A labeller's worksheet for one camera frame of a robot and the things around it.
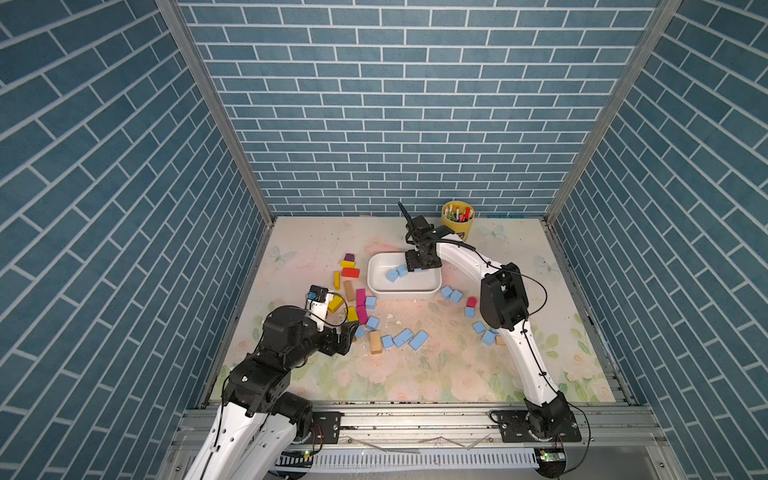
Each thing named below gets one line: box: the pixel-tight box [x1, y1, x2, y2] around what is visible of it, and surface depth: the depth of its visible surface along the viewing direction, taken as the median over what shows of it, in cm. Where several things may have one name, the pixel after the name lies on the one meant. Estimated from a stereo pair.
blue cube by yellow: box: [366, 316, 380, 331], surface depth 92 cm
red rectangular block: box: [341, 268, 361, 278], surface depth 106 cm
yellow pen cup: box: [441, 200, 475, 241], surface depth 107 cm
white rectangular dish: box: [366, 252, 398, 301], surface depth 104 cm
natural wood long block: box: [343, 280, 355, 302], surface depth 101 cm
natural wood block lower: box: [369, 330, 382, 354], surface depth 88 cm
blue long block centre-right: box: [409, 330, 429, 351], surface depth 90 cm
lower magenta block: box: [356, 305, 369, 325], surface depth 96 cm
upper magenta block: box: [356, 288, 367, 307], surface depth 101 cm
